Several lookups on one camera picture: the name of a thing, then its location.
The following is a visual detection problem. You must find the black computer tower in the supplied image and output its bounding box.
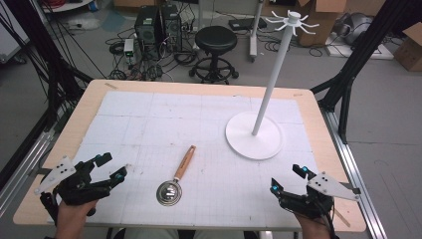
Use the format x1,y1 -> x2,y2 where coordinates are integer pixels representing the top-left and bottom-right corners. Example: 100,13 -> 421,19
160,3 -> 184,53
133,5 -> 164,60

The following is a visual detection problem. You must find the metal spoon with wooden handle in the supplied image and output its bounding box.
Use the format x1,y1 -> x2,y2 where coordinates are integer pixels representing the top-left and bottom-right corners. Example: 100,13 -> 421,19
155,144 -> 197,207

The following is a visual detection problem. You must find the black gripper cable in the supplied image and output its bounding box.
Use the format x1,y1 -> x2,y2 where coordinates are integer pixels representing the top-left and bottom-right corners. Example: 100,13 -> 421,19
316,198 -> 336,239

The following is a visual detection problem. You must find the small white electronics box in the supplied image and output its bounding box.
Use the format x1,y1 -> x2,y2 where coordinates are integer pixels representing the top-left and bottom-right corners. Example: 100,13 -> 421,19
122,38 -> 135,58

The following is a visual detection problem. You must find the person's left hand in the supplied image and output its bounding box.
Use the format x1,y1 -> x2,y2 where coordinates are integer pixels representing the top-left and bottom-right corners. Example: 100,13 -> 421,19
54,198 -> 100,239

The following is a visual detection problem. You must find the small cardboard box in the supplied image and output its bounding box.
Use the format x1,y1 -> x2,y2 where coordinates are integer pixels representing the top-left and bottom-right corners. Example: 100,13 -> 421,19
392,21 -> 422,73

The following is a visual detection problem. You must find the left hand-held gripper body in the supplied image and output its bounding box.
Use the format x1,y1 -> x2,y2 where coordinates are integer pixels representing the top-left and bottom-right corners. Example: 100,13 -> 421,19
34,155 -> 117,217

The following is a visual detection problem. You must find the white stand leg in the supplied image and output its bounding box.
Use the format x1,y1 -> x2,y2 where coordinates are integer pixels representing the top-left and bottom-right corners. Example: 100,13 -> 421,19
248,0 -> 267,63

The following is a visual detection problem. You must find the black metal frame stand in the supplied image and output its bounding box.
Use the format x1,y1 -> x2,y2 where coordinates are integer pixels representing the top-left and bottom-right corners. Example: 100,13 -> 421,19
311,0 -> 422,144
2,0 -> 95,133

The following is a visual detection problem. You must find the white grid mat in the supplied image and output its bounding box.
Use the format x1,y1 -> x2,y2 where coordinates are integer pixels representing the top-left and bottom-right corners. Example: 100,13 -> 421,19
48,90 -> 320,231

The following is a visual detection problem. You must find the flat black device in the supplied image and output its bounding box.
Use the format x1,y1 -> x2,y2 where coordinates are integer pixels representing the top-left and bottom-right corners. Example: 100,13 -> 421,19
228,17 -> 269,32

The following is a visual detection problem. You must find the large cardboard box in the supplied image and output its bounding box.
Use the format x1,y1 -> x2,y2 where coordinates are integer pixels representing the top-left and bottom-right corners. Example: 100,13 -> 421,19
296,0 -> 350,48

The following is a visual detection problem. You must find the white hook rack stand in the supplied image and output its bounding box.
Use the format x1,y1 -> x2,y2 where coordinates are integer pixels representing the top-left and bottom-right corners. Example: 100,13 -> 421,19
225,9 -> 321,161

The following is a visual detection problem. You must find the black round stool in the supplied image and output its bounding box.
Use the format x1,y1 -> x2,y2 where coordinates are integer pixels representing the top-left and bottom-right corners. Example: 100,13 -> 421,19
188,25 -> 240,85

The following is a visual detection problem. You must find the tangle of black floor cables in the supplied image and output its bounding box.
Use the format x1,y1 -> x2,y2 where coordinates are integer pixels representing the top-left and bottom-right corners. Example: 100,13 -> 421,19
105,26 -> 200,82

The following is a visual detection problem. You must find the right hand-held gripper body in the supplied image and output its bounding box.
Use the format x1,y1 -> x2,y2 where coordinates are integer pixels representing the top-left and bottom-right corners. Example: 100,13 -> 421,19
276,171 -> 361,220

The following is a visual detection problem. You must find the aluminium rail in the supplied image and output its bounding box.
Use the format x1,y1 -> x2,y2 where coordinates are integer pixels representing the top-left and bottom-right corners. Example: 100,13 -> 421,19
319,109 -> 388,239
0,129 -> 57,218

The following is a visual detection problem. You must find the grey round appliance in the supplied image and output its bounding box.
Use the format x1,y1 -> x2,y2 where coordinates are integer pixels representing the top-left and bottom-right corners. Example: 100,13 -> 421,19
333,12 -> 375,47

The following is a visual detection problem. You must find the white round table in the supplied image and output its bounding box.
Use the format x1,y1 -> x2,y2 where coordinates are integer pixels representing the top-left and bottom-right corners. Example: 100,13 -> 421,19
40,0 -> 97,15

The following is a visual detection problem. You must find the person's right hand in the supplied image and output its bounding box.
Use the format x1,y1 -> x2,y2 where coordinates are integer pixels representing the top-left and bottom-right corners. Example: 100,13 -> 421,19
293,213 -> 336,239

